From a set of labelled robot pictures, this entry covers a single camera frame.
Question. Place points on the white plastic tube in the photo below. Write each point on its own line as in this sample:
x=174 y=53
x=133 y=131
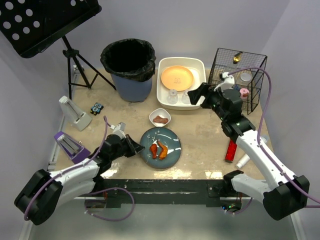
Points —
x=243 y=161

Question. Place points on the red glitter tube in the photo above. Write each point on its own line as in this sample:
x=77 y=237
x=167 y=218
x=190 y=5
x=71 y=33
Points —
x=231 y=151

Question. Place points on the pink meat piece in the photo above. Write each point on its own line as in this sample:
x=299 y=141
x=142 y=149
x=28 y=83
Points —
x=160 y=120

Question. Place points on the blue trash bin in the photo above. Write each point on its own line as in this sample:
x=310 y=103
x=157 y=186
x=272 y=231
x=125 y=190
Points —
x=131 y=90

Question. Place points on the orange chicken piece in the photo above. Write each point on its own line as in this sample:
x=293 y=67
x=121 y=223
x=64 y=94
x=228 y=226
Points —
x=164 y=150
x=154 y=150

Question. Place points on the purple metronome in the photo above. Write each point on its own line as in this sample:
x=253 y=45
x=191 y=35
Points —
x=75 y=151

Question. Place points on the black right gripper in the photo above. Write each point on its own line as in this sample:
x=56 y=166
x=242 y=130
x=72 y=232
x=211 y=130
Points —
x=204 y=95

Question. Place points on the blue owl number magnet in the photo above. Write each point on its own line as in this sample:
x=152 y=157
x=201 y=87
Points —
x=96 y=108

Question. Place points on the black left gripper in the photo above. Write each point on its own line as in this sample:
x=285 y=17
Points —
x=128 y=145

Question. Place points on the white metronome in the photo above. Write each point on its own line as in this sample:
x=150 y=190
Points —
x=74 y=114

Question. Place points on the black trash bag liner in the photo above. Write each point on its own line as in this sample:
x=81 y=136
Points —
x=131 y=58

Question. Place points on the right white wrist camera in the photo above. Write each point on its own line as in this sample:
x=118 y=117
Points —
x=227 y=81

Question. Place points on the black music stand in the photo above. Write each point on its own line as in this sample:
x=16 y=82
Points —
x=32 y=26

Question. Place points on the blue ceramic plate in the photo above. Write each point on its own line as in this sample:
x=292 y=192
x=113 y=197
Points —
x=168 y=138

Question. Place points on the clear wine glass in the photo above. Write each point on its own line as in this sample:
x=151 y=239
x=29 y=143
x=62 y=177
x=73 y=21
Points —
x=172 y=97
x=185 y=98

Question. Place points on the yellow plastic plate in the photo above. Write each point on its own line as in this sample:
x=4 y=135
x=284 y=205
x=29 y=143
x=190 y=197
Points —
x=177 y=78

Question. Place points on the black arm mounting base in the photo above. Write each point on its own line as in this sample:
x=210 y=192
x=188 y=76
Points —
x=208 y=192

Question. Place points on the black wire basket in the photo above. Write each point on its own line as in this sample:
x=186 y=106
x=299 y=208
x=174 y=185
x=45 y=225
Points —
x=249 y=61

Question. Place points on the left orange chicken piece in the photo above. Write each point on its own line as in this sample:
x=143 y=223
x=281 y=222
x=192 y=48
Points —
x=154 y=150

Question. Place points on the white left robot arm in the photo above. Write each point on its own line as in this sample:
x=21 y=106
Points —
x=46 y=191

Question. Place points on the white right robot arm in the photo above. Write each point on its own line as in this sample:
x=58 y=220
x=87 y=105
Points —
x=278 y=191

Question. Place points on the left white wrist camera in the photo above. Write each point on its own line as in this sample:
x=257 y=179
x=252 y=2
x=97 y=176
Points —
x=118 y=129

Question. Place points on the right orange chicken piece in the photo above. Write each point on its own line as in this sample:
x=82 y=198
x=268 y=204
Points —
x=164 y=150

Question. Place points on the white plastic tub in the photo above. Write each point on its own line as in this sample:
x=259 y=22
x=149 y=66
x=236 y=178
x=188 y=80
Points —
x=197 y=68

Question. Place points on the pink lid spice jar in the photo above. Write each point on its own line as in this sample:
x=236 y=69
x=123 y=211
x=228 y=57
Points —
x=244 y=93

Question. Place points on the small white green bowl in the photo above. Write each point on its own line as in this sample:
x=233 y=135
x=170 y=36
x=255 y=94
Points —
x=163 y=113

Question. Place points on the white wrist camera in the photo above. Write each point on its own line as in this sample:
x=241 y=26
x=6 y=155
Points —
x=118 y=129
x=227 y=81

